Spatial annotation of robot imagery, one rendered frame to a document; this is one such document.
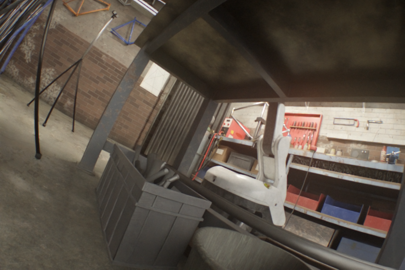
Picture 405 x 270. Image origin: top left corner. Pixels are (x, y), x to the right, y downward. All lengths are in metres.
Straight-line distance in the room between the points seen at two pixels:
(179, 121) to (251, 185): 2.71
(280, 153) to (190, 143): 0.64
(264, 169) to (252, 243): 1.20
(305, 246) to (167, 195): 0.34
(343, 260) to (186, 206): 0.39
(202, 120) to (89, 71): 2.73
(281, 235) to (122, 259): 0.39
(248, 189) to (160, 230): 0.68
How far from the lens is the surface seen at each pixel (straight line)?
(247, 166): 2.34
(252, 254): 0.40
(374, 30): 0.66
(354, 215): 1.79
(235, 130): 3.20
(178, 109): 3.57
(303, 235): 1.88
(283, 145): 1.41
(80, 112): 3.57
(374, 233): 1.74
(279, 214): 1.30
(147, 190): 0.41
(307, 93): 0.88
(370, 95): 0.80
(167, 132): 3.50
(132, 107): 3.65
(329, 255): 0.47
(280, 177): 1.45
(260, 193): 1.07
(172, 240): 0.52
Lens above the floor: 0.32
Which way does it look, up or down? 13 degrees up
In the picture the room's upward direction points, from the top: 25 degrees clockwise
